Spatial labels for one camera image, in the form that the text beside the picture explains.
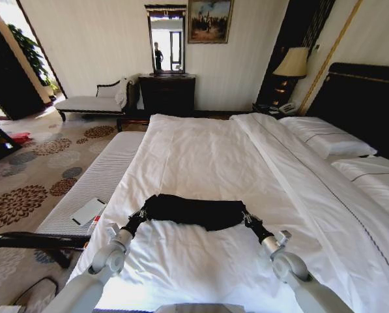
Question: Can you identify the black garment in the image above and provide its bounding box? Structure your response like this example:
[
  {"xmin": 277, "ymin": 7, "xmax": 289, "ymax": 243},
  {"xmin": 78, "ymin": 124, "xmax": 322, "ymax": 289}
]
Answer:
[{"xmin": 143, "ymin": 193, "xmax": 249, "ymax": 233}]

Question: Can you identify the white padded bed bench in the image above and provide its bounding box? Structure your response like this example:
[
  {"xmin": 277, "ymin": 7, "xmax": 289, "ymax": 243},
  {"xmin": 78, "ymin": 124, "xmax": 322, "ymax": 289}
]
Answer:
[{"xmin": 36, "ymin": 131, "xmax": 147, "ymax": 236}]

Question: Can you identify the white flat card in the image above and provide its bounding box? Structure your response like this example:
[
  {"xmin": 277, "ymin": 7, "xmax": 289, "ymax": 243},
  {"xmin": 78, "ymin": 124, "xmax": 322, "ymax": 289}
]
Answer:
[{"xmin": 70, "ymin": 197, "xmax": 108, "ymax": 227}]

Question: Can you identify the white duvet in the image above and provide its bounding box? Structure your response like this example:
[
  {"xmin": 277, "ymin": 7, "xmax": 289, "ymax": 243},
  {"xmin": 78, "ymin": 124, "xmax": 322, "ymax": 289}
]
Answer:
[{"xmin": 65, "ymin": 112, "xmax": 389, "ymax": 313}]

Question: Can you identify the white robot front shell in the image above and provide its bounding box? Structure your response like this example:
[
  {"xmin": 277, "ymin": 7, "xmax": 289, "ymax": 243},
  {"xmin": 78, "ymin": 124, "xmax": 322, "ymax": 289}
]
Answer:
[{"xmin": 157, "ymin": 302, "xmax": 236, "ymax": 313}]

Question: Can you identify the dark nightstand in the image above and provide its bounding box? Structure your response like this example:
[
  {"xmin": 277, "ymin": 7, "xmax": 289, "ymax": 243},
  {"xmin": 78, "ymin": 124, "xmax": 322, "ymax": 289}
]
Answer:
[{"xmin": 252, "ymin": 102, "xmax": 299, "ymax": 119}]

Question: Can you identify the white pillow with dark stripe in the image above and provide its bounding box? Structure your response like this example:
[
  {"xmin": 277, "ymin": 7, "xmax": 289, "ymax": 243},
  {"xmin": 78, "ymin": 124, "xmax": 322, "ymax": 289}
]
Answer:
[
  {"xmin": 278, "ymin": 115, "xmax": 378, "ymax": 160},
  {"xmin": 330, "ymin": 156, "xmax": 389, "ymax": 231}
]

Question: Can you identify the white desk telephone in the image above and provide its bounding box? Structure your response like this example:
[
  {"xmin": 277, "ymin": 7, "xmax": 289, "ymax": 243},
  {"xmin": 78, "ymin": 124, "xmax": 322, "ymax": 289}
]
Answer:
[{"xmin": 277, "ymin": 102, "xmax": 298, "ymax": 114}]

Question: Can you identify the chaise longue with pale cushion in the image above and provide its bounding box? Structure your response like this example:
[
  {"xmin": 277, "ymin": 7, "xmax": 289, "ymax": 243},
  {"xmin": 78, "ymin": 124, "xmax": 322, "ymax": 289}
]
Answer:
[{"xmin": 54, "ymin": 79, "xmax": 133, "ymax": 132}]

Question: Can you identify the white towel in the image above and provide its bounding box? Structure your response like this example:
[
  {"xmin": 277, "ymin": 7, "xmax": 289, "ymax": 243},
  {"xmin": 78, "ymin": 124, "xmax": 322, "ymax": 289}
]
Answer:
[{"xmin": 114, "ymin": 77, "xmax": 131, "ymax": 108}]

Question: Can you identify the dark wooden dresser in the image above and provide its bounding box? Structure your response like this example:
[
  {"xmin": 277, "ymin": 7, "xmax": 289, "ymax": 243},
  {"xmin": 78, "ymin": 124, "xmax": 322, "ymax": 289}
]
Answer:
[{"xmin": 137, "ymin": 73, "xmax": 197, "ymax": 117}]

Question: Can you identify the red item on floor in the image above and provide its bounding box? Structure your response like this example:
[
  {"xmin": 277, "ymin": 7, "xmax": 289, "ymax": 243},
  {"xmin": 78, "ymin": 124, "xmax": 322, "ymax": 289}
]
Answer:
[{"xmin": 12, "ymin": 131, "xmax": 31, "ymax": 145}]

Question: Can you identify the table lamp with cream shade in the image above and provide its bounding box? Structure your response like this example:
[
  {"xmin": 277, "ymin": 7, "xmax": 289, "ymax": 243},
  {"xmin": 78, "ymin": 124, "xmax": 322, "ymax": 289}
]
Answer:
[{"xmin": 272, "ymin": 47, "xmax": 310, "ymax": 98}]

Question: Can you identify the person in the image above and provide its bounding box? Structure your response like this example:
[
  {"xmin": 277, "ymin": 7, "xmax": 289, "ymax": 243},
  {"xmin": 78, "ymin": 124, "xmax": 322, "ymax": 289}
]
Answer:
[{"xmin": 152, "ymin": 42, "xmax": 164, "ymax": 72}]

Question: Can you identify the dark headboard with gold trim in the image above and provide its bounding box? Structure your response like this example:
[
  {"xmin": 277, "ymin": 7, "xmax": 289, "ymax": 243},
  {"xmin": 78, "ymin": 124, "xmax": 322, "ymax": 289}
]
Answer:
[{"xmin": 306, "ymin": 62, "xmax": 389, "ymax": 157}]

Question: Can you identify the dark framed mirror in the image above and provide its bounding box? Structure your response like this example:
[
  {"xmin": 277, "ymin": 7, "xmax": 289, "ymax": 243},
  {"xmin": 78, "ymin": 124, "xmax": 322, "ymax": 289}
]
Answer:
[{"xmin": 144, "ymin": 4, "xmax": 187, "ymax": 75}]

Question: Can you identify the green potted plant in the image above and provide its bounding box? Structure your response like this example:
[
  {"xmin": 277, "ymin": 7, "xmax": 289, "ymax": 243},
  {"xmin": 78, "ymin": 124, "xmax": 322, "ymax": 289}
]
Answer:
[{"xmin": 7, "ymin": 24, "xmax": 59, "ymax": 92}]

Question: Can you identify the dark wooden door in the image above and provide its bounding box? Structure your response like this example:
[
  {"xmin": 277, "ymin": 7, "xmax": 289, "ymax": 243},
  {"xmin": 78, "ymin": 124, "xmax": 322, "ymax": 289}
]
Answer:
[{"xmin": 0, "ymin": 9, "xmax": 45, "ymax": 121}]

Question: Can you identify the gold framed painting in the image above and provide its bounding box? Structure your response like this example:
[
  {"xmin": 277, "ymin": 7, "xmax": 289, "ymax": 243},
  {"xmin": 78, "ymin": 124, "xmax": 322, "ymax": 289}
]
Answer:
[{"xmin": 187, "ymin": 0, "xmax": 235, "ymax": 45}]

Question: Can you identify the dark wooden bench rail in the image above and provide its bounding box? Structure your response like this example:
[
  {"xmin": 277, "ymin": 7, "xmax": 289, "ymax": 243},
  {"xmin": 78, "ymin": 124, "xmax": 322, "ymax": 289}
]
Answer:
[{"xmin": 0, "ymin": 230, "xmax": 91, "ymax": 269}]

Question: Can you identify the black floor cable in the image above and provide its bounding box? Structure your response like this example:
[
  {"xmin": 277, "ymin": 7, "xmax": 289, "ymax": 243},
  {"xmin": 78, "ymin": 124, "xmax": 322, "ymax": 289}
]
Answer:
[{"xmin": 4, "ymin": 276, "xmax": 60, "ymax": 309}]

